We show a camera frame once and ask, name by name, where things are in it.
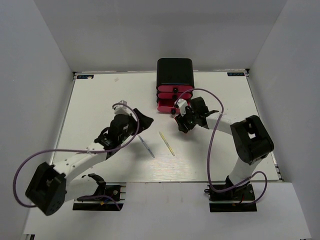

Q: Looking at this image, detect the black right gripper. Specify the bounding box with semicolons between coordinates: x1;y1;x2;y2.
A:
175;105;199;134

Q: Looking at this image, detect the pink bottom drawer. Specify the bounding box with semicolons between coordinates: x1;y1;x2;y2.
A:
157;99;180;115

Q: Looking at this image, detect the pink drawer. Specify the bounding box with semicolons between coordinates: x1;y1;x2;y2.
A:
157;84;194;93
157;92;193;100
157;99;180;115

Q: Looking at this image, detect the pink top drawer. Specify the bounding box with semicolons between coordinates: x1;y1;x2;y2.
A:
157;84;194;93

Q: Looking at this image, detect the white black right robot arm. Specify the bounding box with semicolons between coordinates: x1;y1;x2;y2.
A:
174;97;274;200

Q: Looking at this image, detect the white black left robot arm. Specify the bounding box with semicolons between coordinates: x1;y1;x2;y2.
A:
25;108;154;216

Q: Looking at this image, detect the blue thin pen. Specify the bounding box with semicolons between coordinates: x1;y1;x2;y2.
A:
137;134;155;159

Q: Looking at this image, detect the yellow thin pen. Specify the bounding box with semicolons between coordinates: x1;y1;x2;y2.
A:
158;131;175;156

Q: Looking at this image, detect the black drawer cabinet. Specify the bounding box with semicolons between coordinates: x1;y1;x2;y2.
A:
156;58;195;103

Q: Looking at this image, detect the right table logo sticker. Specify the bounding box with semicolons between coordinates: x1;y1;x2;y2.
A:
227;72;246;77

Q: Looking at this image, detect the table logo sticker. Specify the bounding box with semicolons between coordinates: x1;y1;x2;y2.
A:
76;74;94;80
227;72;246;77

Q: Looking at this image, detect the left table logo sticker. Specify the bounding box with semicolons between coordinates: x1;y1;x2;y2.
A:
76;74;94;80

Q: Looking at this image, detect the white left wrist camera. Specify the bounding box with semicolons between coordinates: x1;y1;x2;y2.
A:
112;100;129;115

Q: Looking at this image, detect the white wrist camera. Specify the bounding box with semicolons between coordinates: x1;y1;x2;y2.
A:
174;98;189;116
112;100;129;115

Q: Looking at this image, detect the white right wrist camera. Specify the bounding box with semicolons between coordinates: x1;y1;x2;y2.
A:
174;98;189;116

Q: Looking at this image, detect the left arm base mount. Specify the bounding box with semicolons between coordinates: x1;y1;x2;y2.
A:
72;183;126;212

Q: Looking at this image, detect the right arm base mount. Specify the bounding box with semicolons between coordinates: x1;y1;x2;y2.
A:
204;183;257;213

